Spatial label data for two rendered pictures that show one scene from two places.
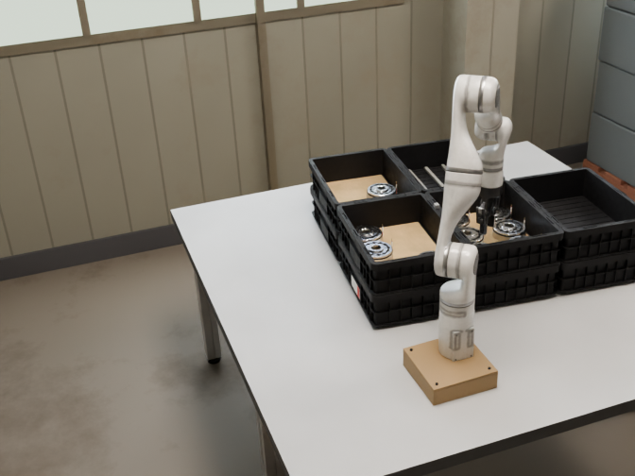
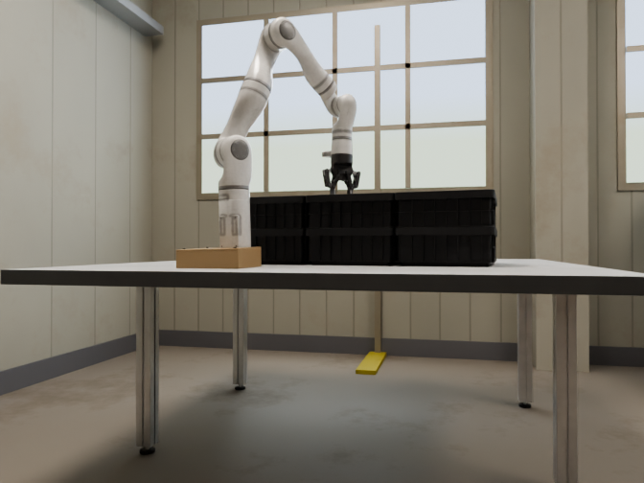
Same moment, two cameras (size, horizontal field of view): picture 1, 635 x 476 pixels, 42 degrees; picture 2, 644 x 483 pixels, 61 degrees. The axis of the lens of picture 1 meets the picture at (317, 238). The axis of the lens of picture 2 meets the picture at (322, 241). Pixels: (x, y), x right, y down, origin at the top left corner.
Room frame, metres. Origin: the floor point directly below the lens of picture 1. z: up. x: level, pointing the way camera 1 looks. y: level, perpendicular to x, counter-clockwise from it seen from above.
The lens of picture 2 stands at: (0.54, -1.42, 0.76)
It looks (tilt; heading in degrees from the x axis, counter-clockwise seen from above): 1 degrees up; 31
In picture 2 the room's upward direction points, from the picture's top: straight up
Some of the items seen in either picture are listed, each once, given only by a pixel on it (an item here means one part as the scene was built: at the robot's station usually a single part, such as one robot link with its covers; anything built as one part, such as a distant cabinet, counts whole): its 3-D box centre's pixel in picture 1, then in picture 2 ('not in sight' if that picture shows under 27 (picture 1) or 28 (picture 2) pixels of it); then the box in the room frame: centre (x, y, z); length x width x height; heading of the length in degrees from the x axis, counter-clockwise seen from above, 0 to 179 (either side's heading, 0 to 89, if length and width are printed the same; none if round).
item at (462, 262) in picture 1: (458, 274); (233, 165); (1.79, -0.36, 1.00); 0.09 x 0.09 x 0.17; 67
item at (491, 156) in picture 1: (495, 142); (343, 117); (2.17, -0.52, 1.20); 0.09 x 0.07 x 0.15; 68
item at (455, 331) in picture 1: (455, 323); (235, 218); (1.79, -0.36, 0.84); 0.09 x 0.09 x 0.17; 16
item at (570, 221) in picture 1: (575, 214); (449, 215); (2.33, -0.84, 0.87); 0.40 x 0.30 x 0.11; 12
